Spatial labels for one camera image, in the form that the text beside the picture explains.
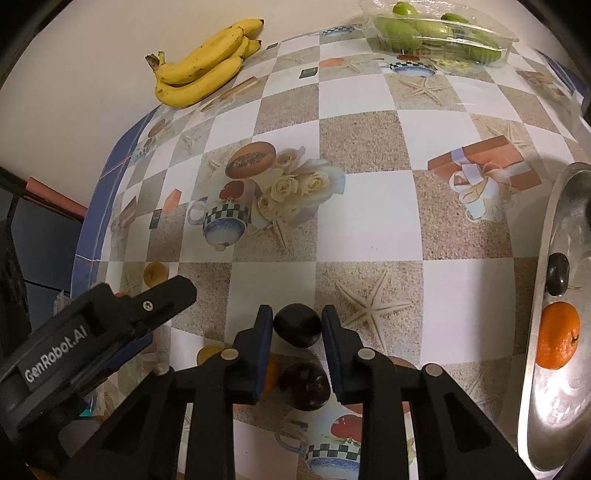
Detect reddish brown bar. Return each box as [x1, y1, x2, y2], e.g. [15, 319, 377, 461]
[25, 178, 89, 219]

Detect pile of green jujubes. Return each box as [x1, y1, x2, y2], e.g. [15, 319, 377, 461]
[374, 1, 504, 64]

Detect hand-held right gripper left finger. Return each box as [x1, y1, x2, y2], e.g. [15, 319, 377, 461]
[60, 304, 274, 480]

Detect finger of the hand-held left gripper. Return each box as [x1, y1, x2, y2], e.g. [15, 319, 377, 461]
[133, 276, 197, 325]

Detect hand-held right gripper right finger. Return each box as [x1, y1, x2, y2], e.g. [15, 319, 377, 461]
[321, 304, 536, 480]

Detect clear plastic clamshell container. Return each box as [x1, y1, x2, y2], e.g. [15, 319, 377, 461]
[360, 0, 520, 70]

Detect yellow banana bunch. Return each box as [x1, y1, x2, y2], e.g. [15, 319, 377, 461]
[145, 18, 265, 108]

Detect dark cabinet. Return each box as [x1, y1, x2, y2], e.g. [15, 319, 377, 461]
[0, 166, 86, 361]

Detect dark plum with stem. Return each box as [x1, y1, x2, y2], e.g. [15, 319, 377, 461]
[546, 252, 583, 297]

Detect stainless steel plate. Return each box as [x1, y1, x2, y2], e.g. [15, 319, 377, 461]
[517, 161, 591, 472]

